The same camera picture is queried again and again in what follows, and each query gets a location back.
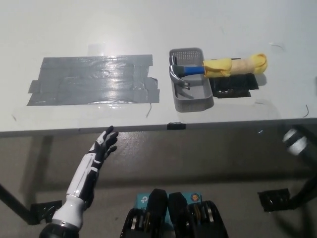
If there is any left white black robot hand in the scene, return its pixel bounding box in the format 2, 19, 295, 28
65, 125, 120, 207

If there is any hammer blue handle yellow wrap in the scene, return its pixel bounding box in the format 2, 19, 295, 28
168, 52, 269, 91

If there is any teal box on robot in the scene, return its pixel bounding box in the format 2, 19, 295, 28
135, 192, 204, 224

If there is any black table leg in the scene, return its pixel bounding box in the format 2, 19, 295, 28
291, 173, 317, 207
0, 182, 33, 225

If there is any small black edge tape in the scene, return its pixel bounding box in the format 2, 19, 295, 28
166, 121, 187, 131

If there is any grey perforated plastic basket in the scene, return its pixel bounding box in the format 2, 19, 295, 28
169, 47, 215, 113

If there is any black tape square patch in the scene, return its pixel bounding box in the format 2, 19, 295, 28
209, 73, 259, 98

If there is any grey duct tape patch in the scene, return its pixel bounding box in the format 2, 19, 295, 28
26, 54, 161, 107

